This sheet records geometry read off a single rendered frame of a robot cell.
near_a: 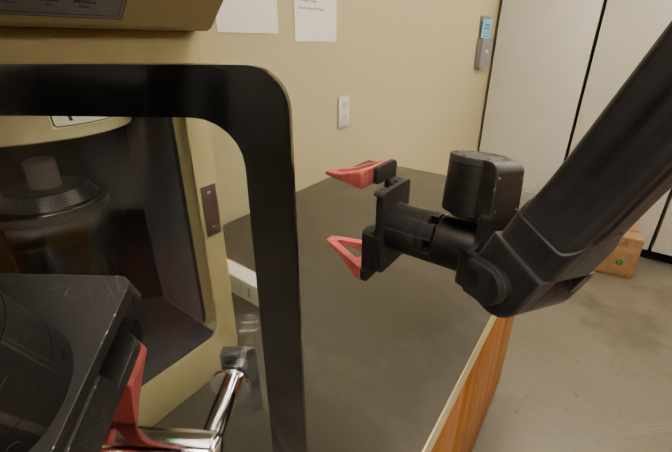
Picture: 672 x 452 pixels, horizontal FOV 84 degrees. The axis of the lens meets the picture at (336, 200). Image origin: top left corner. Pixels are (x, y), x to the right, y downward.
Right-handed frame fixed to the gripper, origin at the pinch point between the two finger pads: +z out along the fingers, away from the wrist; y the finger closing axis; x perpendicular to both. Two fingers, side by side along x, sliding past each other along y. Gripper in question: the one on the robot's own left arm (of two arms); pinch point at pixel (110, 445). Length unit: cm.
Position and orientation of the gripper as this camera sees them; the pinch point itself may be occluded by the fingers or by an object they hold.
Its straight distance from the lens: 26.8
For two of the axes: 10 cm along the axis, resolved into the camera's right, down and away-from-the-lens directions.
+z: 0.3, 6.7, 7.4
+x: 10.0, 0.1, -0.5
